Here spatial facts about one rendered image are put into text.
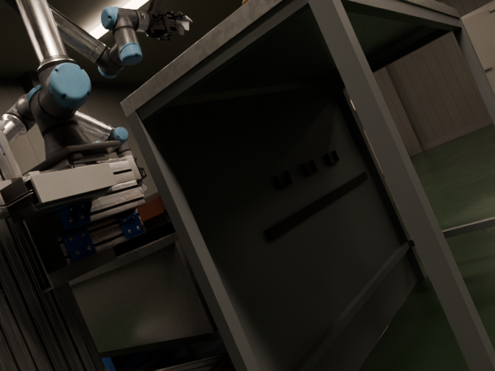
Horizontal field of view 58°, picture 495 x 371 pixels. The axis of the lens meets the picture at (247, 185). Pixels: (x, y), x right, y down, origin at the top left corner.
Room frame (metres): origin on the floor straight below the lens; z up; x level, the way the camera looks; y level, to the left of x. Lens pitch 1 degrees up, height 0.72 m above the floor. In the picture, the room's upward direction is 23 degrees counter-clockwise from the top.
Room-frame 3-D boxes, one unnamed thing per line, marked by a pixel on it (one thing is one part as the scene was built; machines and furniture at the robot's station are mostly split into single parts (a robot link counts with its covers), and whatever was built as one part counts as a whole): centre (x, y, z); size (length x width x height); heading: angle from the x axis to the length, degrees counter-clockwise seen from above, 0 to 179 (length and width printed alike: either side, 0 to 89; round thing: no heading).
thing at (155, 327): (2.00, 0.82, 0.47); 1.30 x 0.04 x 0.35; 52
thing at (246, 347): (1.63, -0.20, 0.50); 1.30 x 0.04 x 1.01; 142
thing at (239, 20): (1.46, -0.42, 1.03); 1.30 x 0.60 x 0.04; 142
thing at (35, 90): (1.41, 0.47, 1.20); 0.13 x 0.12 x 0.14; 43
